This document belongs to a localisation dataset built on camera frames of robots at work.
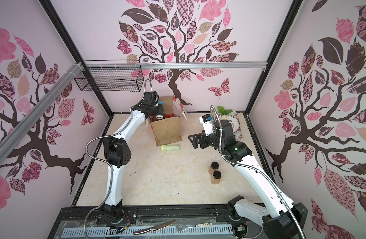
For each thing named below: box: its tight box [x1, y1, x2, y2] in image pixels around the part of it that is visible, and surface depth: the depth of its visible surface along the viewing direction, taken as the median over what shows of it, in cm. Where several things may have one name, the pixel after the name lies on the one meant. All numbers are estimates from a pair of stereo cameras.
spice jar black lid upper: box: [210, 161, 220, 170], surface depth 83 cm
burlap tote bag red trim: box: [148, 95, 188, 146], surface depth 94 cm
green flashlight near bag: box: [160, 144, 181, 152], surface depth 97 cm
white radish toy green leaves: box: [217, 105, 234, 116], surface depth 120 cm
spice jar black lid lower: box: [210, 170, 222, 185], surface depth 80 cm
